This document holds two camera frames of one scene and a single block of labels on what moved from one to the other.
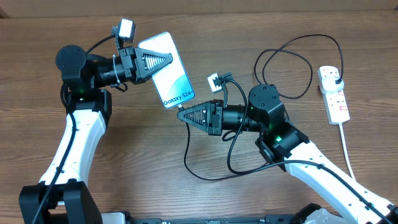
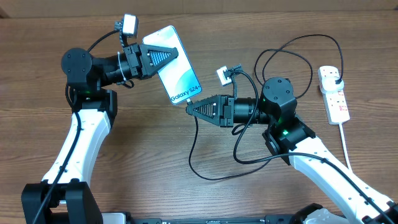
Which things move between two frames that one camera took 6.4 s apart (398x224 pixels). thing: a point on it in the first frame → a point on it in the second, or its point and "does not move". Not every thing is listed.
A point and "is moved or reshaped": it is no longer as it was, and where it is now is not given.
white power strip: x=335 y=103 does not move
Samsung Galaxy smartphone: x=171 y=82 is moved or reshaped
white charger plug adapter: x=328 y=84 does not move
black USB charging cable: x=259 y=76 is moved or reshaped
